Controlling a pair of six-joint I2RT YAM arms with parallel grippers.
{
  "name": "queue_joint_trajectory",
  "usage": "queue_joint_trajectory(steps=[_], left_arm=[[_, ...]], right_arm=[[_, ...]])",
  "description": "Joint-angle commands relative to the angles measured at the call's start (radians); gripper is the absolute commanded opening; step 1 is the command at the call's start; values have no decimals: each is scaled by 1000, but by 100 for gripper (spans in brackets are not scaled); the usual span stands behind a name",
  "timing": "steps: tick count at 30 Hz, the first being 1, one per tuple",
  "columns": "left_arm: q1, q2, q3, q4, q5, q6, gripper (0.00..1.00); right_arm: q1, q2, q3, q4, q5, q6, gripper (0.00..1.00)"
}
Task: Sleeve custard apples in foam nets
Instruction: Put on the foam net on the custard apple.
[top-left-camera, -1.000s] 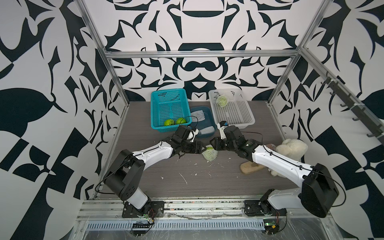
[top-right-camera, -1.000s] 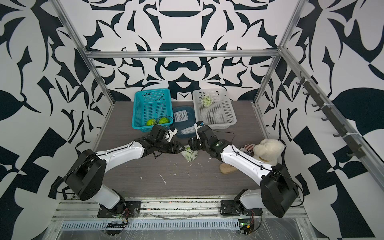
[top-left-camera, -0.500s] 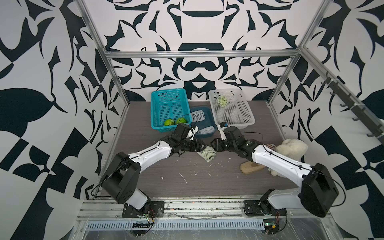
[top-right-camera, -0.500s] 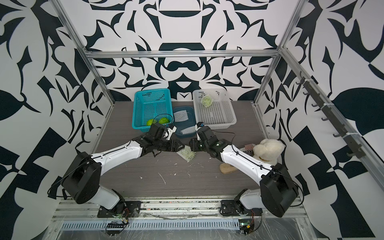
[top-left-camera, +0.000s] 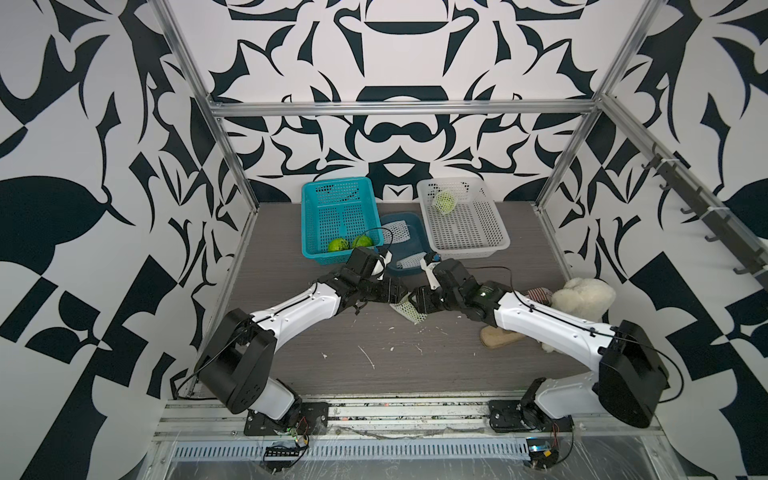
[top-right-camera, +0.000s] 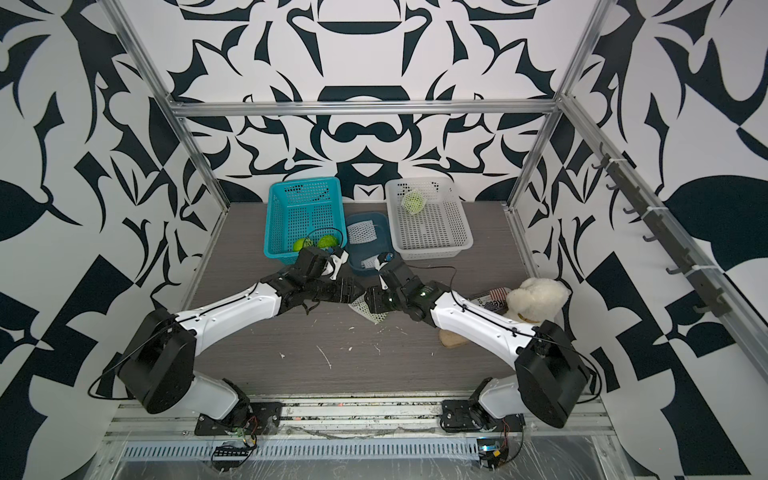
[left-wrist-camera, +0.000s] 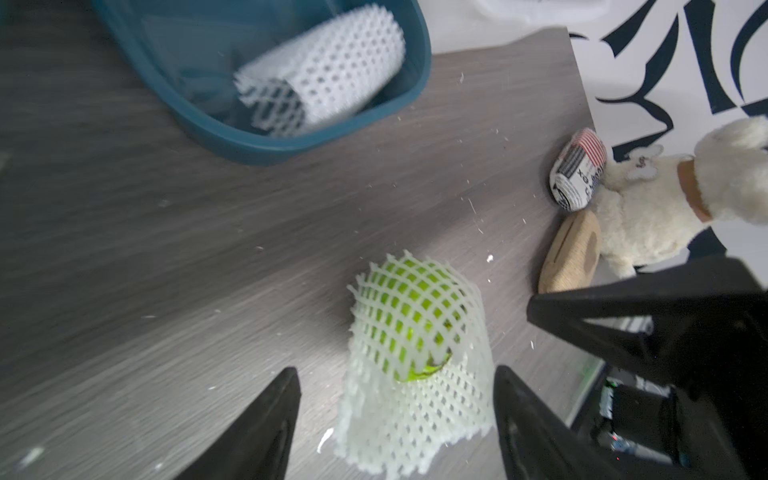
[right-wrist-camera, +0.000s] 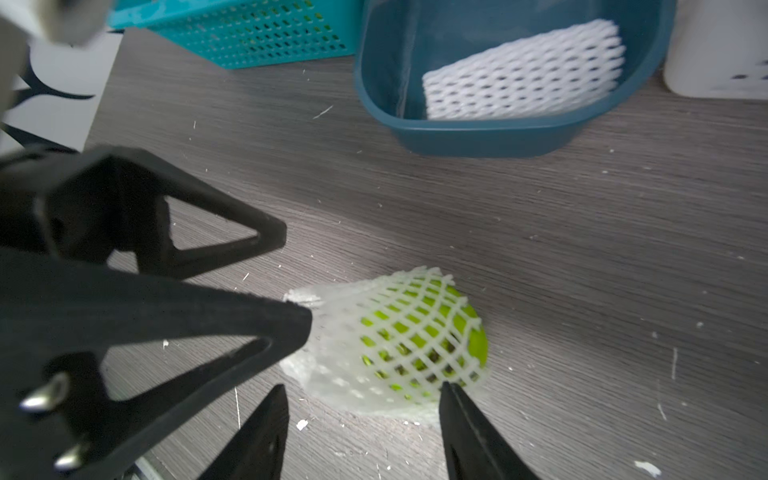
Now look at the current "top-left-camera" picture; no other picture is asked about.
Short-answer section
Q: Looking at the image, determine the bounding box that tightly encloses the white foam net sleeve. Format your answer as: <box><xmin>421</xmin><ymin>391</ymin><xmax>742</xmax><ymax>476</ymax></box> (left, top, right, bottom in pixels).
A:
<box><xmin>431</xmin><ymin>189</ymin><xmax>460</xmax><ymax>217</ymax></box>

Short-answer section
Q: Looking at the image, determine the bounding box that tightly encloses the white foam net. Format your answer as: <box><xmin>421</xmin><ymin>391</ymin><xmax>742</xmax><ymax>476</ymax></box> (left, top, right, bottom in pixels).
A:
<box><xmin>382</xmin><ymin>220</ymin><xmax>411</xmax><ymax>245</ymax></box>
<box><xmin>390</xmin><ymin>297</ymin><xmax>427</xmax><ymax>325</ymax></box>
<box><xmin>395</xmin><ymin>252</ymin><xmax>425</xmax><ymax>270</ymax></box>

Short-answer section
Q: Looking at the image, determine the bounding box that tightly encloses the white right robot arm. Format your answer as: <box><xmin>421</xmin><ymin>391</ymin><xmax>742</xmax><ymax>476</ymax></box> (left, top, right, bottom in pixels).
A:
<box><xmin>403</xmin><ymin>259</ymin><xmax>669</xmax><ymax>433</ymax></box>

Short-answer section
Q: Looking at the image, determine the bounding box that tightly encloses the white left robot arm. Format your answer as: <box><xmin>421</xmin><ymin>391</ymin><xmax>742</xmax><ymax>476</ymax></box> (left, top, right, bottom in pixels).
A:
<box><xmin>192</xmin><ymin>247</ymin><xmax>407</xmax><ymax>428</ymax></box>

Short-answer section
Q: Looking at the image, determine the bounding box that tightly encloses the green custard apple front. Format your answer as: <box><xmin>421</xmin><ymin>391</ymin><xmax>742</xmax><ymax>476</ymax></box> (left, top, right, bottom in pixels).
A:
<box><xmin>327</xmin><ymin>238</ymin><xmax>350</xmax><ymax>253</ymax></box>

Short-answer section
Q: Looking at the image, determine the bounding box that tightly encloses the green custard apple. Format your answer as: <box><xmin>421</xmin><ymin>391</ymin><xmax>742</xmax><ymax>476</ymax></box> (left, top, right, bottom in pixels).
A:
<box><xmin>327</xmin><ymin>238</ymin><xmax>350</xmax><ymax>253</ymax></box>
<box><xmin>351</xmin><ymin>235</ymin><xmax>375</xmax><ymax>248</ymax></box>

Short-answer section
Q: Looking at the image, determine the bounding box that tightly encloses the green custard apple right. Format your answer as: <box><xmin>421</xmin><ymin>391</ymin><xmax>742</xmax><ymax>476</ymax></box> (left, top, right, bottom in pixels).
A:
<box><xmin>351</xmin><ymin>235</ymin><xmax>375</xmax><ymax>248</ymax></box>

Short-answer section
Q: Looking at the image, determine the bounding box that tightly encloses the white foam net front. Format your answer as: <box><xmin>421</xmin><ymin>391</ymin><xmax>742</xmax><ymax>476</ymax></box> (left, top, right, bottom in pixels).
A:
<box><xmin>395</xmin><ymin>252</ymin><xmax>425</xmax><ymax>270</ymax></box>

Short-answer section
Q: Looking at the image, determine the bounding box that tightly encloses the white foam net back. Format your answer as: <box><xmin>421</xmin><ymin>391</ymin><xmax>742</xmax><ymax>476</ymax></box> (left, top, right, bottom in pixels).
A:
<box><xmin>382</xmin><ymin>220</ymin><xmax>411</xmax><ymax>245</ymax></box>

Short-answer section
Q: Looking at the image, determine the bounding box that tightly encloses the dark teal small tray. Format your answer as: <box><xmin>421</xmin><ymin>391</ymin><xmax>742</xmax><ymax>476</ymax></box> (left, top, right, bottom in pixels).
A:
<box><xmin>381</xmin><ymin>212</ymin><xmax>431</xmax><ymax>277</ymax></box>

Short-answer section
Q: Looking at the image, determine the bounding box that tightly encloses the tan sponge block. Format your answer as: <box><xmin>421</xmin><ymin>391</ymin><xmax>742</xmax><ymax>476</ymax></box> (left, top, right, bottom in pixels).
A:
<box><xmin>480</xmin><ymin>326</ymin><xmax>526</xmax><ymax>349</ymax></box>

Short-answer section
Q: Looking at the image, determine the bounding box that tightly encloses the white perforated plastic basket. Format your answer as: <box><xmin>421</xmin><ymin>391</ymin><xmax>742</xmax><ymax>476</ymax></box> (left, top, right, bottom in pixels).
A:
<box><xmin>417</xmin><ymin>177</ymin><xmax>510</xmax><ymax>259</ymax></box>

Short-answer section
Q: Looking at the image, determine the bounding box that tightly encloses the teal perforated plastic basket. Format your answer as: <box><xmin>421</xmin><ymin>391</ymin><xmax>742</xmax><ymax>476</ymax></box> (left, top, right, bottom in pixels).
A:
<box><xmin>301</xmin><ymin>177</ymin><xmax>384</xmax><ymax>265</ymax></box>

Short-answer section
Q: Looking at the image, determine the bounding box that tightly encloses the white plush toy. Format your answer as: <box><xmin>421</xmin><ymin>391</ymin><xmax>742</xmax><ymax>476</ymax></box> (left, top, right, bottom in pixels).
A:
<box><xmin>545</xmin><ymin>278</ymin><xmax>616</xmax><ymax>322</ymax></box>

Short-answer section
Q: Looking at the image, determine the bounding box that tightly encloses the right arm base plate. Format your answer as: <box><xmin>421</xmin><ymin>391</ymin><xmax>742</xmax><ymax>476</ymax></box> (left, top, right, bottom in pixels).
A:
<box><xmin>488</xmin><ymin>400</ymin><xmax>573</xmax><ymax>433</ymax></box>

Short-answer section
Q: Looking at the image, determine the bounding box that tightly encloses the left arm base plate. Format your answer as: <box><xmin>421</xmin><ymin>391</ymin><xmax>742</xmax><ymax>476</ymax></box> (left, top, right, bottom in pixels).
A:
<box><xmin>244</xmin><ymin>401</ymin><xmax>330</xmax><ymax>436</ymax></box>

